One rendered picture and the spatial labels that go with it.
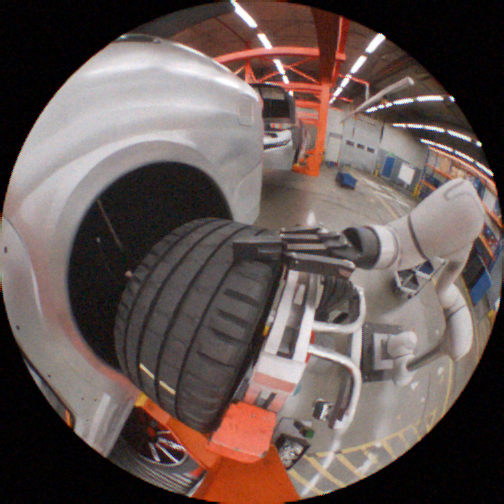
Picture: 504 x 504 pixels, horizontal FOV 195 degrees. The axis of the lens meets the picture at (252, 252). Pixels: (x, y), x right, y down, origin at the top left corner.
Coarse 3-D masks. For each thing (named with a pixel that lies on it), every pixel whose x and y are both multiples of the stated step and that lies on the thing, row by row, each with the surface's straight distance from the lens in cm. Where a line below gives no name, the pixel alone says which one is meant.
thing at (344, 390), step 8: (352, 296) 51; (352, 304) 50; (352, 312) 48; (352, 320) 47; (360, 328) 47; (352, 336) 45; (360, 336) 46; (352, 344) 44; (360, 344) 46; (352, 352) 44; (360, 352) 45; (344, 368) 45; (344, 376) 44; (344, 384) 43; (344, 392) 42; (336, 400) 45; (344, 400) 43; (336, 408) 44; (336, 416) 43; (328, 424) 46; (336, 424) 43; (344, 424) 45
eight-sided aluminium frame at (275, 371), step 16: (288, 272) 30; (304, 272) 30; (288, 288) 26; (288, 304) 25; (304, 304) 27; (304, 320) 25; (272, 336) 23; (304, 336) 24; (272, 352) 22; (304, 352) 23; (256, 368) 22; (272, 368) 22; (288, 368) 22; (256, 384) 24; (272, 384) 23; (288, 384) 23; (256, 400) 61; (272, 400) 26
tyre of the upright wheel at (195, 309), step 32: (192, 224) 34; (224, 224) 34; (160, 256) 27; (192, 256) 24; (224, 256) 23; (128, 288) 30; (160, 288) 24; (192, 288) 22; (224, 288) 20; (256, 288) 19; (128, 320) 29; (160, 320) 22; (192, 320) 20; (224, 320) 18; (256, 320) 21; (128, 352) 30; (160, 352) 24; (192, 352) 21; (224, 352) 18; (160, 384) 27; (192, 384) 22; (224, 384) 21; (192, 416) 28
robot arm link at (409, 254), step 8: (408, 216) 35; (392, 224) 36; (400, 224) 35; (408, 224) 34; (400, 232) 34; (408, 232) 33; (400, 240) 34; (408, 240) 33; (400, 248) 34; (408, 248) 33; (416, 248) 33; (400, 256) 34; (408, 256) 34; (416, 256) 34; (424, 256) 34; (392, 264) 34; (400, 264) 35; (408, 264) 36; (416, 264) 37
